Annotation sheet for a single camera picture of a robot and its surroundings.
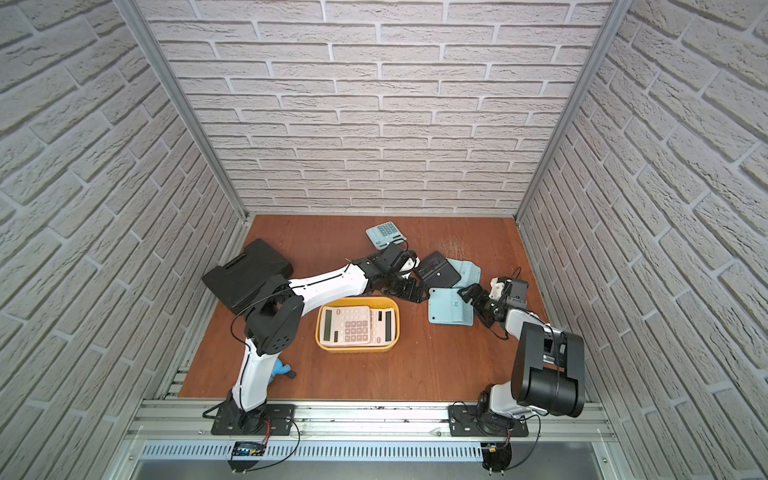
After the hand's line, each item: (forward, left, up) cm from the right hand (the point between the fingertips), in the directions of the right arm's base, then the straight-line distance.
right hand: (469, 299), depth 93 cm
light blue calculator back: (+10, -2, -1) cm, 11 cm away
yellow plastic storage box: (+1, +32, +1) cm, 32 cm away
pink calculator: (-7, +39, +3) cm, 40 cm away
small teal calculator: (+30, +26, 0) cm, 40 cm away
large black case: (+9, +76, +3) cm, 77 cm away
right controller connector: (-40, +2, -3) cm, 40 cm away
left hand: (+5, +18, +5) cm, 19 cm away
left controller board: (-35, +63, -5) cm, 73 cm away
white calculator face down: (-7, +28, 0) cm, 29 cm away
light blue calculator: (-2, +7, 0) cm, 8 cm away
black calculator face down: (+11, +9, 0) cm, 14 cm away
